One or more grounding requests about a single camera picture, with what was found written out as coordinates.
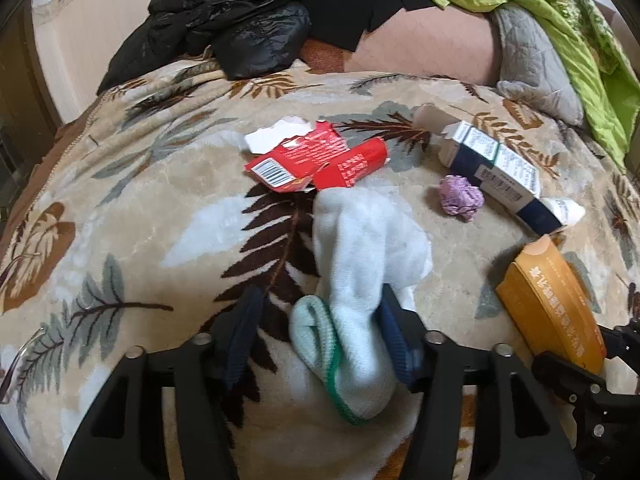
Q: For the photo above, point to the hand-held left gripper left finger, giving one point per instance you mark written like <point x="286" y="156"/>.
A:
<point x="240" y="340"/>

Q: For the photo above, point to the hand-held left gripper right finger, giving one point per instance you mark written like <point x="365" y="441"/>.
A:
<point x="400" y="345"/>

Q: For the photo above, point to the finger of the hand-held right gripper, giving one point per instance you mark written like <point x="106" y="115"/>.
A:
<point x="622" y="340"/>
<point x="570" y="375"/>

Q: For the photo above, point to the orange cardboard box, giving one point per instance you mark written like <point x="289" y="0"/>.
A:
<point x="550" y="300"/>

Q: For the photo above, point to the white sock with green trim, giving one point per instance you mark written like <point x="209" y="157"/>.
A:
<point x="360" y="250"/>

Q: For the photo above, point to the purple paper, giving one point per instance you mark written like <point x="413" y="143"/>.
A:
<point x="460" y="197"/>

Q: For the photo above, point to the torn red and white wrapper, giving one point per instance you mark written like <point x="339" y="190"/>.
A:
<point x="295" y="155"/>

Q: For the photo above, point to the navy and white box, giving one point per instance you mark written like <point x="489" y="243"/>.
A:
<point x="495" y="170"/>

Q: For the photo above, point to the leaf print blanket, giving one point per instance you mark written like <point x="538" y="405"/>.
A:
<point x="150" y="210"/>

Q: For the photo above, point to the eyeglasses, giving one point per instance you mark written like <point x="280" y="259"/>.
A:
<point x="31" y="342"/>

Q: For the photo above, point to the grey quilted pillow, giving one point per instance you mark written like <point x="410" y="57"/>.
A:
<point x="535" y="60"/>

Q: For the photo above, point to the green patterned quilt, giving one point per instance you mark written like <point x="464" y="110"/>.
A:
<point x="575" y="50"/>

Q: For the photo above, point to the brown fabric sofa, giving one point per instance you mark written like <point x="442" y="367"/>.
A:
<point x="430" y="45"/>

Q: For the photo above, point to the dark wooden glass door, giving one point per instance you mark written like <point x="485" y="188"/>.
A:
<point x="20" y="110"/>

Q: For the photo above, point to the black puffer jacket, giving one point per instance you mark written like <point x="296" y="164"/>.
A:
<point x="225" y="10"/>

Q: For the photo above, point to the black cloth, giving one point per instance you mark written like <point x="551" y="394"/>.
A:
<point x="360" y="5"/>

